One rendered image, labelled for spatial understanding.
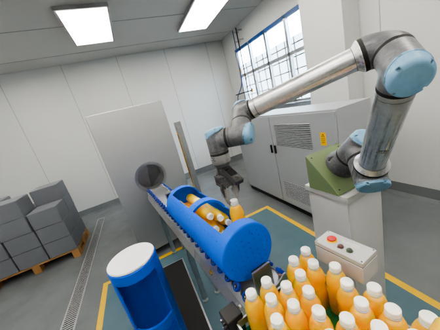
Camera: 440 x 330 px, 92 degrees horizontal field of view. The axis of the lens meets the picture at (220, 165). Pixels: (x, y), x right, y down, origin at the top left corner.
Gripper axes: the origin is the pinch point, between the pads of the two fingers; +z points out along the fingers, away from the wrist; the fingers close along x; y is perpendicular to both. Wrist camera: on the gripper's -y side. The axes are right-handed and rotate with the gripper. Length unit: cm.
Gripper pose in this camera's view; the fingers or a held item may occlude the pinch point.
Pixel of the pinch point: (234, 201)
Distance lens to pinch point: 106.6
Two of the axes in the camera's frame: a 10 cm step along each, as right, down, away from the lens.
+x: -8.4, 3.5, -4.3
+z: 2.5, 9.3, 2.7
